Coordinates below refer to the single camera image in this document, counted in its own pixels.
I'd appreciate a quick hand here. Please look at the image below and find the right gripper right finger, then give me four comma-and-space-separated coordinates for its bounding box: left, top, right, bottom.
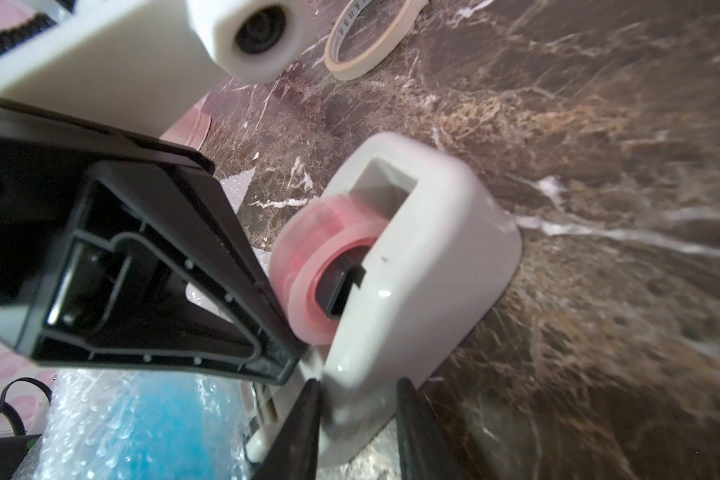
396, 378, 466, 480

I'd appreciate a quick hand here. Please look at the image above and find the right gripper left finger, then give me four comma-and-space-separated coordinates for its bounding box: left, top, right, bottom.
253, 379, 321, 480

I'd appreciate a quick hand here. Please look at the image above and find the beige masking tape roll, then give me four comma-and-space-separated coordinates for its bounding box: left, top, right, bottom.
323, 0, 430, 82

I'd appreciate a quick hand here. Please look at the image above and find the blue bottle with label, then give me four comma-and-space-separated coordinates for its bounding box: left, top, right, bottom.
78, 373, 251, 479

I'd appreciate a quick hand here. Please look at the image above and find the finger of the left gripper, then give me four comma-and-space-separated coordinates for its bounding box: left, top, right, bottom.
0, 100, 305, 384

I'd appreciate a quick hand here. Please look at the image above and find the white tape dispenser pink roll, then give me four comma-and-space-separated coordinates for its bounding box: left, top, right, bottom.
268, 132, 522, 467

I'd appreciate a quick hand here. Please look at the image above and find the pink pen cup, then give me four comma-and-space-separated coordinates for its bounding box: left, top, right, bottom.
160, 95, 212, 150

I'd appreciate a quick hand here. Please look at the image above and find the bubble wrap sheet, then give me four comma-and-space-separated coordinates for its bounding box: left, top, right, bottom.
11, 167, 397, 480

